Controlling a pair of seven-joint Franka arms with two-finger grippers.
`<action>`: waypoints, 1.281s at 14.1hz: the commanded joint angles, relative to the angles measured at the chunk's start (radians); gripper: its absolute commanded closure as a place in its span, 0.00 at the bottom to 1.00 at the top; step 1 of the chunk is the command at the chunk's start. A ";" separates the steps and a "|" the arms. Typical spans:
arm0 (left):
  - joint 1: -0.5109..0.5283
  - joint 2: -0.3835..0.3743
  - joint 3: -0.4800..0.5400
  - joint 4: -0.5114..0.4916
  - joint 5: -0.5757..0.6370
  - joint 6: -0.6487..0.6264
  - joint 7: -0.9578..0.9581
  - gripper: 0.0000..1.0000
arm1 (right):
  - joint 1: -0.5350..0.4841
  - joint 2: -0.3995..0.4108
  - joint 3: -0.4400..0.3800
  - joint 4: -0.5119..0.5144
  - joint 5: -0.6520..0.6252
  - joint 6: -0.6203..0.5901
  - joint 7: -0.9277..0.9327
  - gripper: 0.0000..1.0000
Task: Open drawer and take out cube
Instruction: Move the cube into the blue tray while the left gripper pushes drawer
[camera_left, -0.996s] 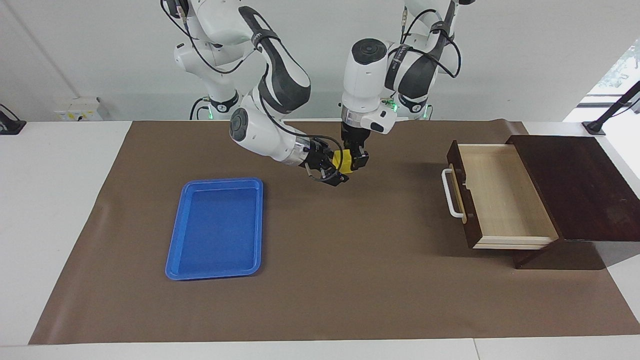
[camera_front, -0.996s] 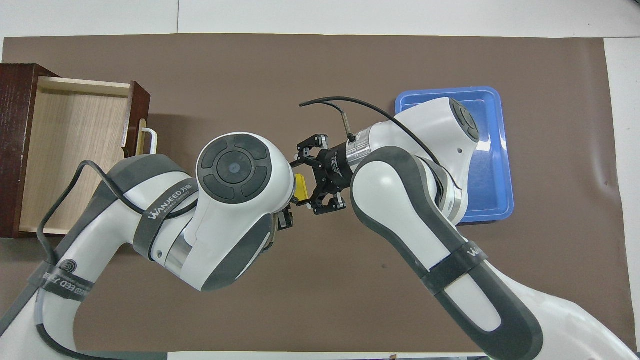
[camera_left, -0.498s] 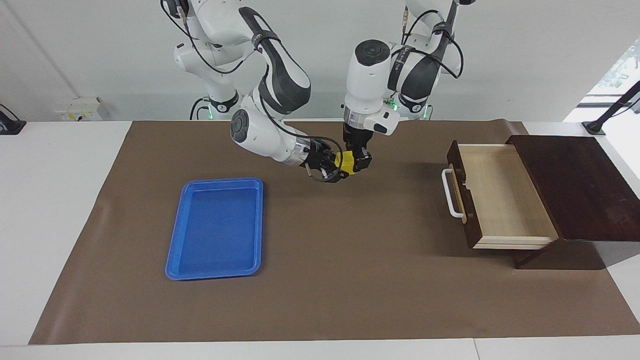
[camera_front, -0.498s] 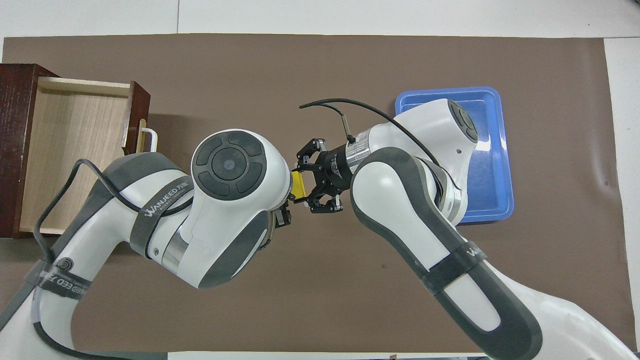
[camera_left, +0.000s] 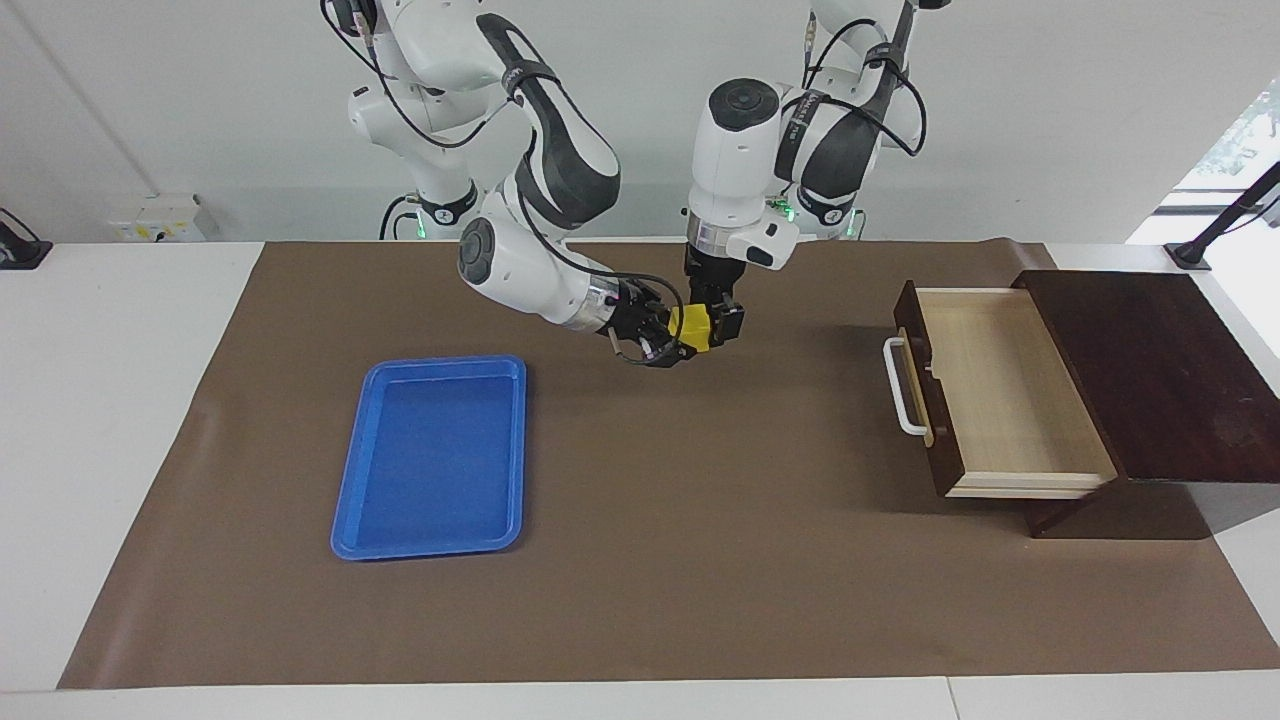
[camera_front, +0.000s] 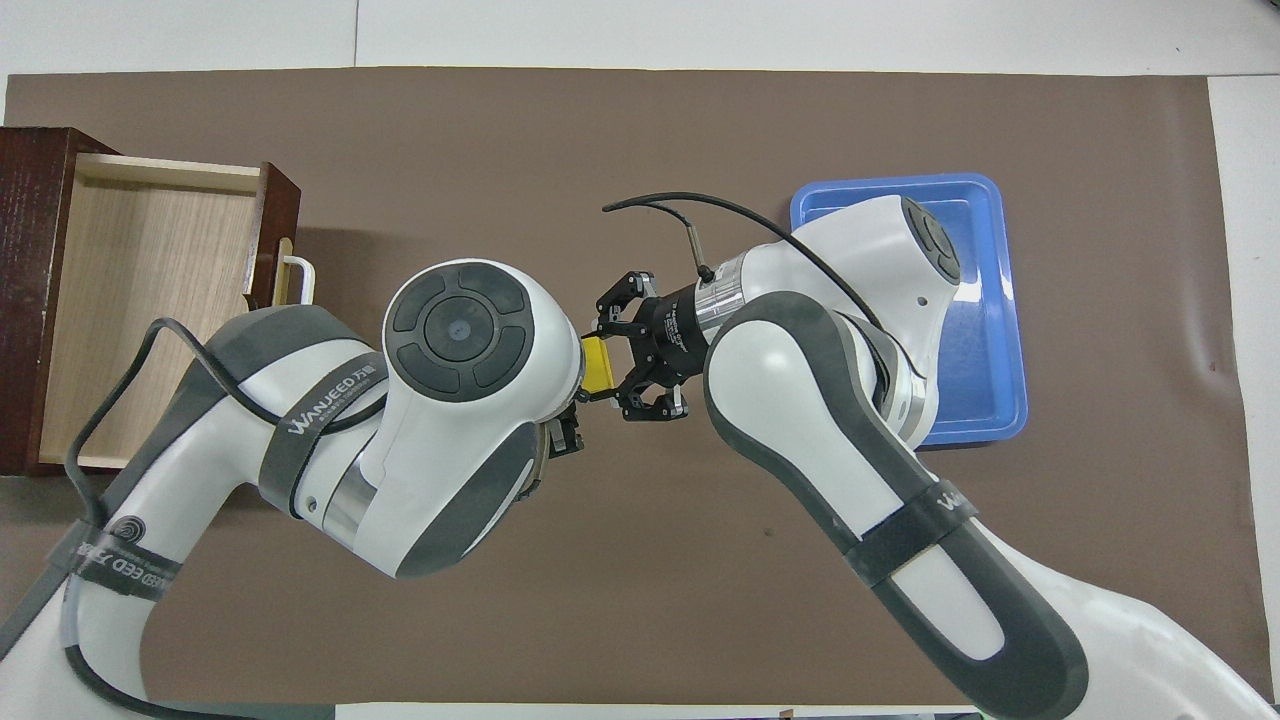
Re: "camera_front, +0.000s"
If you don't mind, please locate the brown table mat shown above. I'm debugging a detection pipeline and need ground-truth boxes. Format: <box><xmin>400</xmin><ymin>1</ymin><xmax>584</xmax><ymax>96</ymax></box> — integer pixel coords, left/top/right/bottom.
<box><xmin>0</xmin><ymin>66</ymin><xmax>1276</xmax><ymax>706</ymax></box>

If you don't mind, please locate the blue plastic tray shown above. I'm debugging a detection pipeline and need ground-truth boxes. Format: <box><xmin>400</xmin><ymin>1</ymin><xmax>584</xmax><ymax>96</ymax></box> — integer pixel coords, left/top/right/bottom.
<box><xmin>790</xmin><ymin>173</ymin><xmax>1029</xmax><ymax>448</ymax></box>

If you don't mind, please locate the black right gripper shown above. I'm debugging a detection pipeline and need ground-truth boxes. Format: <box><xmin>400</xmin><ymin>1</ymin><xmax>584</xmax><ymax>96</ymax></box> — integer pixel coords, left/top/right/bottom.
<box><xmin>543</xmin><ymin>270</ymin><xmax>713</xmax><ymax>463</ymax></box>

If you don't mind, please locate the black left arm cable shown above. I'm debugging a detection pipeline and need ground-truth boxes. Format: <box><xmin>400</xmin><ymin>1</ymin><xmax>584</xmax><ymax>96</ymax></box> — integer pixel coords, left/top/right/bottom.
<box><xmin>62</xmin><ymin>318</ymin><xmax>391</xmax><ymax>720</ymax></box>

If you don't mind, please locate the yellow cube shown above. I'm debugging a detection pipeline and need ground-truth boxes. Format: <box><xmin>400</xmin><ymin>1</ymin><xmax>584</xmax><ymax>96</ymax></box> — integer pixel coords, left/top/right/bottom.
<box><xmin>580</xmin><ymin>337</ymin><xmax>614</xmax><ymax>393</ymax></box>

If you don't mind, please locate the wooden drawer with dark front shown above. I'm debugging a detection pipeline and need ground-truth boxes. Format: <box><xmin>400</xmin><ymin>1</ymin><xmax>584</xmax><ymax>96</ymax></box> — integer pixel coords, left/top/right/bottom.
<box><xmin>38</xmin><ymin>152</ymin><xmax>303</xmax><ymax>471</ymax></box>

